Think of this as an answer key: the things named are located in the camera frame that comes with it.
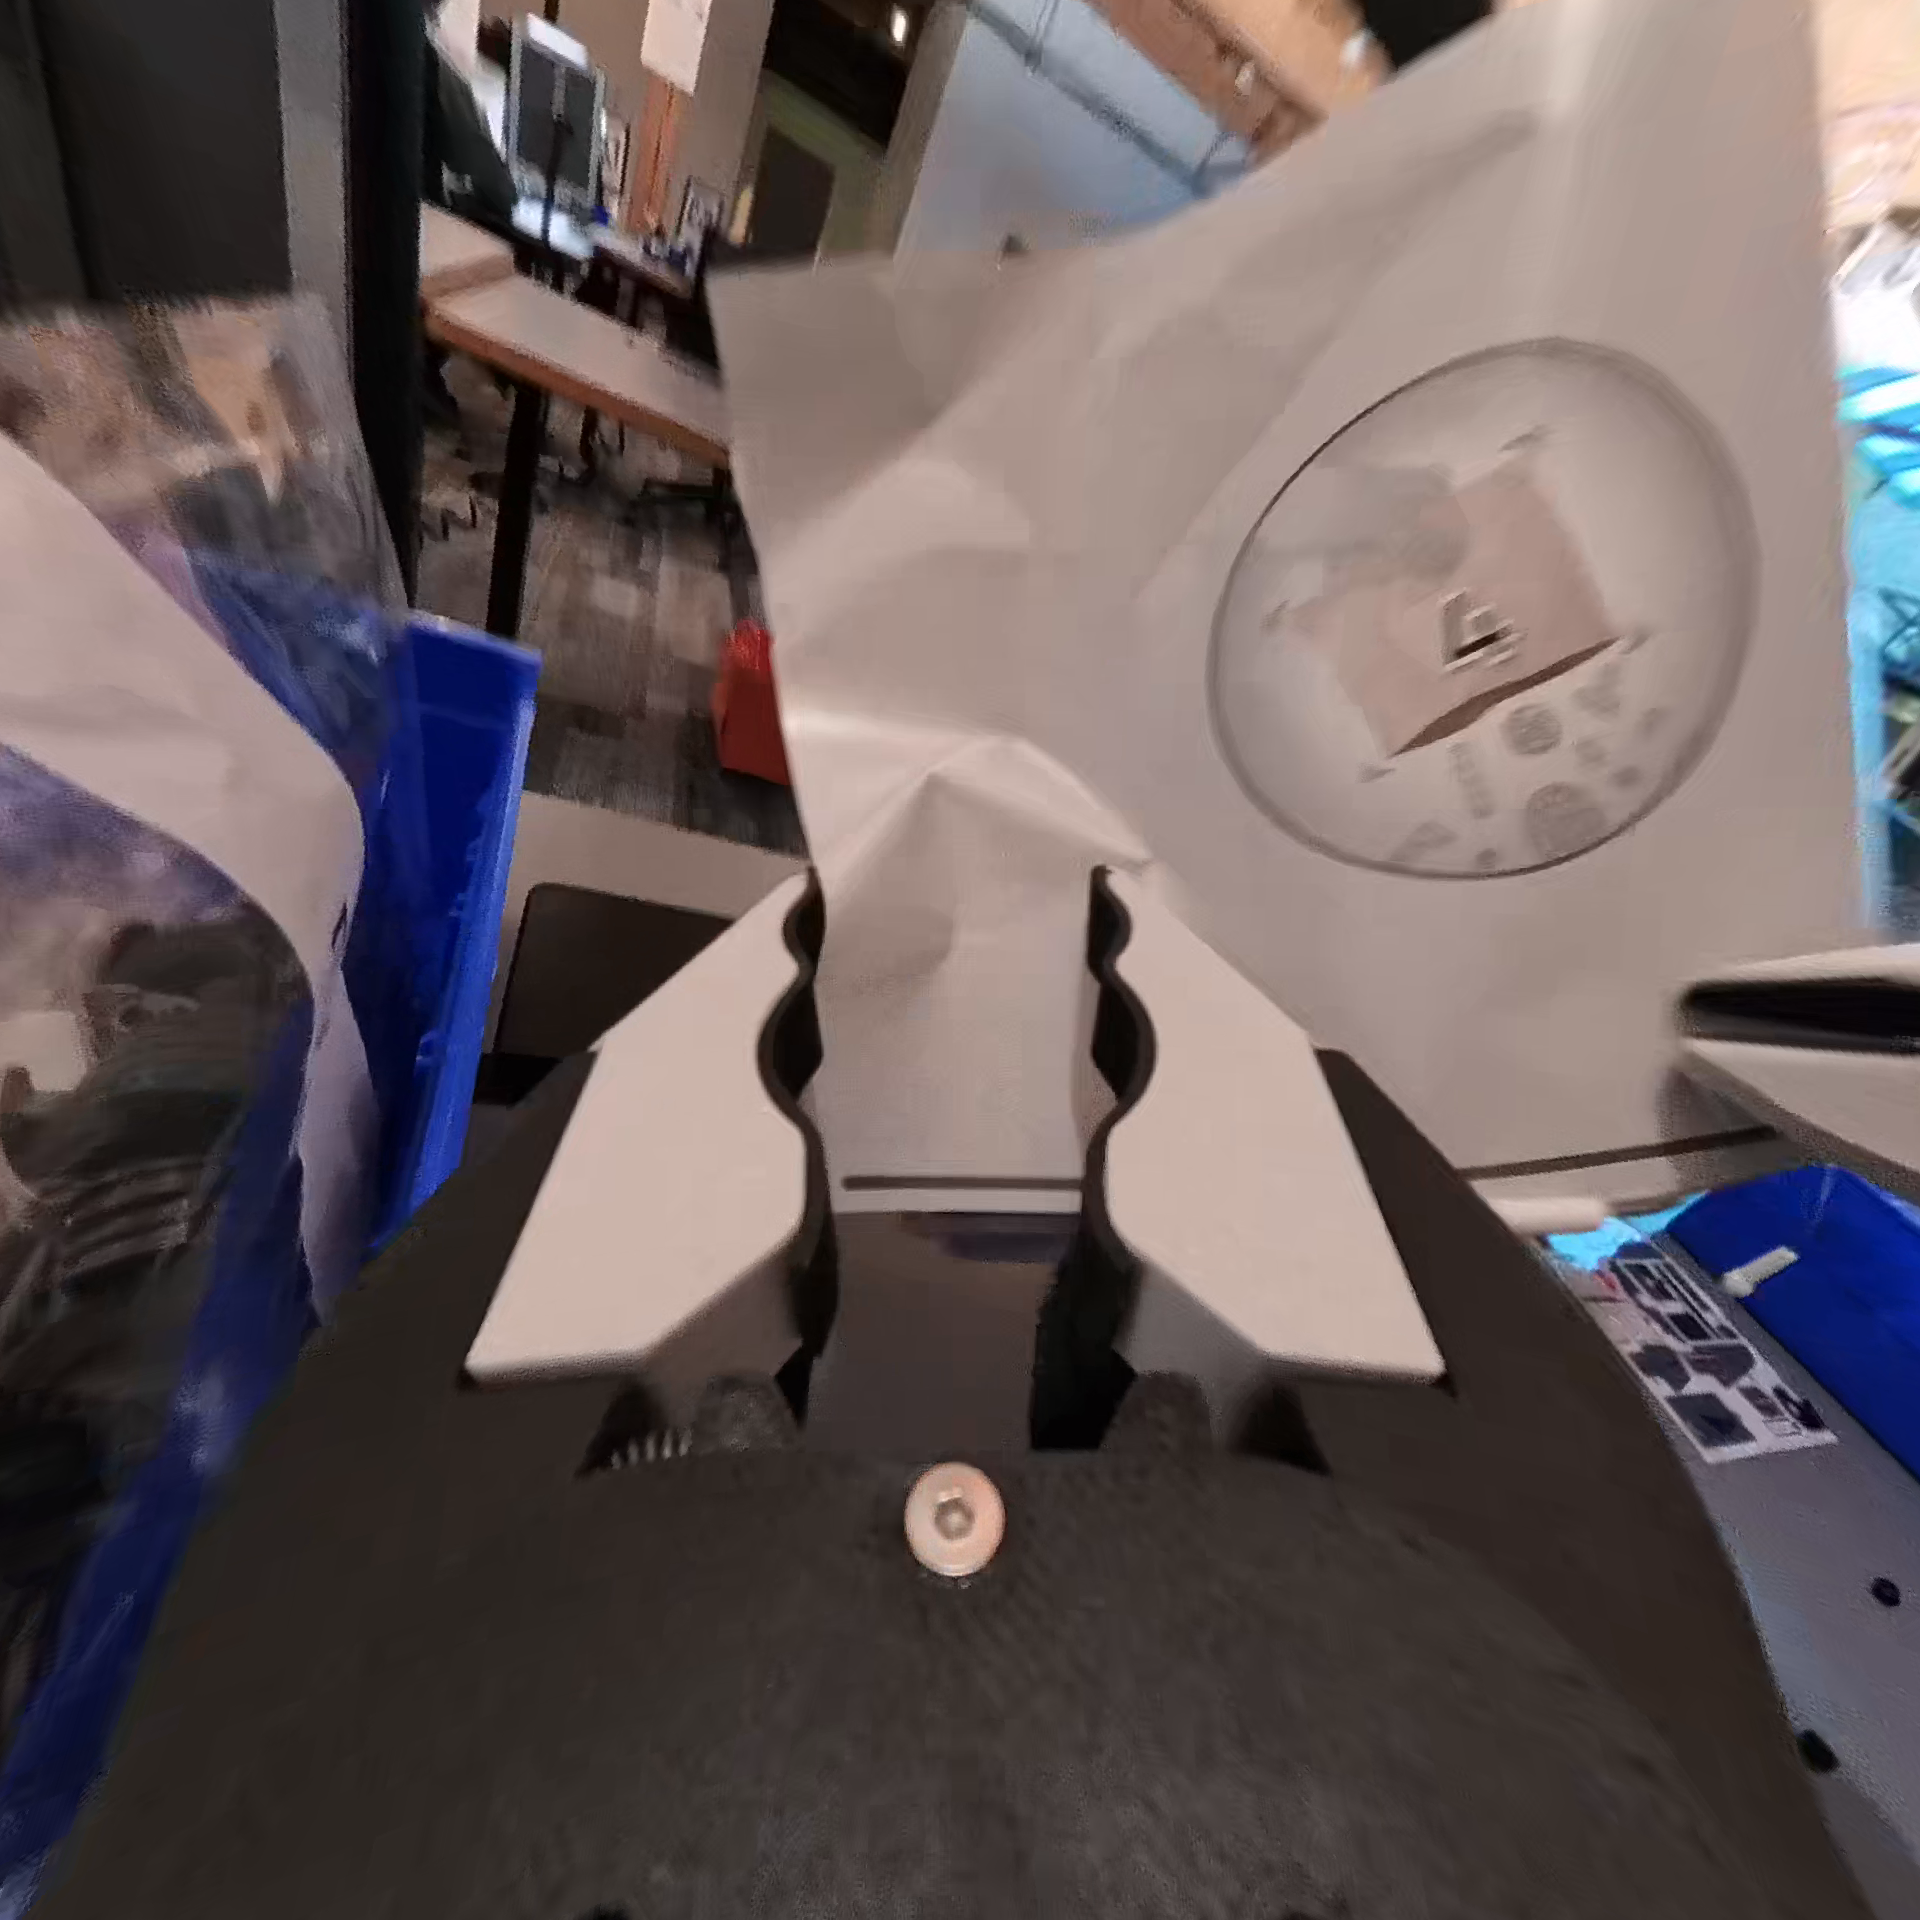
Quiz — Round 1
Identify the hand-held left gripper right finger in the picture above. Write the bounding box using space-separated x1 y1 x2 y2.
1076 863 1450 1411

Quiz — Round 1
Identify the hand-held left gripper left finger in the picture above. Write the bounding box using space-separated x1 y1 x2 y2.
463 866 840 1419

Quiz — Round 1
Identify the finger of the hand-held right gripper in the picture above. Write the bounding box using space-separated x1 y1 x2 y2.
1672 942 1920 1049
1672 1041 1920 1174

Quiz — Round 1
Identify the lego instruction booklet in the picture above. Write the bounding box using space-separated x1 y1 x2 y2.
703 0 1870 1202

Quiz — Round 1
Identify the lego sticker sheet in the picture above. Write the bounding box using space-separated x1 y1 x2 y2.
1545 1222 1840 1465

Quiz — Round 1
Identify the pile of clear parts bags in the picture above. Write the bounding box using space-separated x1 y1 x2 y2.
0 293 415 1728

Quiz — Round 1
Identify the background desk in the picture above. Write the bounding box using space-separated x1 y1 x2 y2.
416 201 736 640

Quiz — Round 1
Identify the black desk leg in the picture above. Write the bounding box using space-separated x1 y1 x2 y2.
345 0 438 607

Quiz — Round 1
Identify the computer monitor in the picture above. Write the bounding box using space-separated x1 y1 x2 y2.
508 10 609 174

